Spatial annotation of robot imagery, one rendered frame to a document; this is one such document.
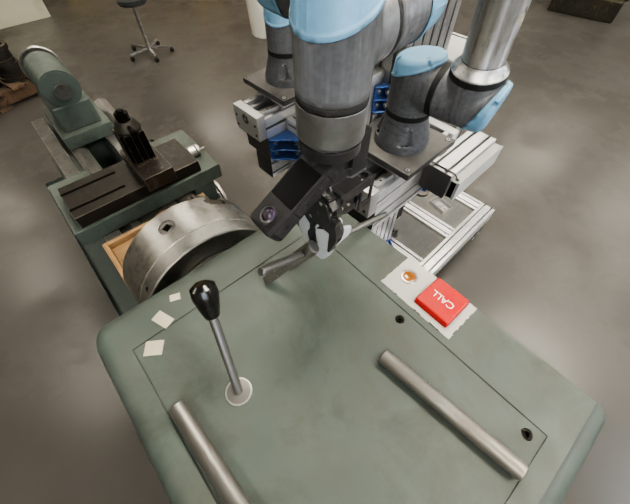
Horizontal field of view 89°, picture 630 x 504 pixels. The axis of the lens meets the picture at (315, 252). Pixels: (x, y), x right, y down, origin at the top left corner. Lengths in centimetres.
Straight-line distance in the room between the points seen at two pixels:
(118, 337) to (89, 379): 154
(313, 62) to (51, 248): 256
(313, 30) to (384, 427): 44
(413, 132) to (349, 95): 61
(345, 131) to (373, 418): 35
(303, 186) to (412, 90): 54
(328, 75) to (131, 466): 180
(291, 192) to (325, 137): 8
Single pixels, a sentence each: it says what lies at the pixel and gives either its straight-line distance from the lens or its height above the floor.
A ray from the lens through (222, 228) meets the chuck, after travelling 67.
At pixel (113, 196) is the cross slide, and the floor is 97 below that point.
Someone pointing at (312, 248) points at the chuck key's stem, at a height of 135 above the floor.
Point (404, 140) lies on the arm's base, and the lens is 94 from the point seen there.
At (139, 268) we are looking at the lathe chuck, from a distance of 72.
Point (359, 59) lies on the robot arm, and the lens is 31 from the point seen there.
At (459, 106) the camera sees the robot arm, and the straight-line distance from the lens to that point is 83.
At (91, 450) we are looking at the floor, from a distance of 200.
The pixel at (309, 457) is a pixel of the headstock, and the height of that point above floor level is 125.
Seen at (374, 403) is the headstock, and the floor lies 125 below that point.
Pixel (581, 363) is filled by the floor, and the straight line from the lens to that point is 228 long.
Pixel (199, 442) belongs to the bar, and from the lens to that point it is 46.
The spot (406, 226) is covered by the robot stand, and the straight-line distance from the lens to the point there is 206.
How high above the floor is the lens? 172
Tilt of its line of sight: 54 degrees down
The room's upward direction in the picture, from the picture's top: straight up
